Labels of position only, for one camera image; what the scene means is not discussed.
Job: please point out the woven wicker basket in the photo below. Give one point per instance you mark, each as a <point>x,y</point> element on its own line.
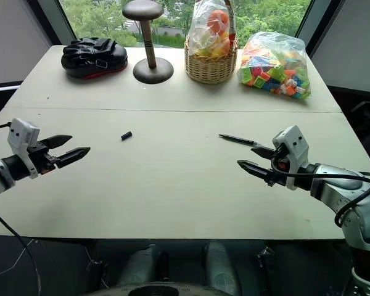
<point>210,63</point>

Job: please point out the black pen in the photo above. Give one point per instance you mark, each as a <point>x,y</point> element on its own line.
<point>237,139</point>

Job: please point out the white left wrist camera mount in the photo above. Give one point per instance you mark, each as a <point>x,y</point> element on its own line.
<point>19,135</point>

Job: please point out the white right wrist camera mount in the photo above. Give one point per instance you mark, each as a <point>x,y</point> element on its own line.
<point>291,148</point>

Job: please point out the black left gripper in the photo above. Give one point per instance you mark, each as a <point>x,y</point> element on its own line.
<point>40,157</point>

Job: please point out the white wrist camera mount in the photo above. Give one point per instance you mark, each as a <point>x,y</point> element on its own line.
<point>19,135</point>
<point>291,148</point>

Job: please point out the dark rounded left leg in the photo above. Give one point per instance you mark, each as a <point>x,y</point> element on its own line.
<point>138,265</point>

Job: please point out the plastic bag of toy fruit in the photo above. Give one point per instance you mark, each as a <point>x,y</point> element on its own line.
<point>212,31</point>

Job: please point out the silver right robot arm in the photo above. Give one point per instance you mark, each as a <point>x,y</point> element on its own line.
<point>348,197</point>

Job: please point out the brown wooden hat stand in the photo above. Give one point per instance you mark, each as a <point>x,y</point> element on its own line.
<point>149,43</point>

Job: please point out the black pen cap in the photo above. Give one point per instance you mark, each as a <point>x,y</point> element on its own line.
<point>127,135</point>

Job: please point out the plastic bag of building blocks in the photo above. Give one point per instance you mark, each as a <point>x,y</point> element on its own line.
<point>272,68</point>

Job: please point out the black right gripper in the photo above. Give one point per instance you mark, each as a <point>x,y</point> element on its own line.
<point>280,166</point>

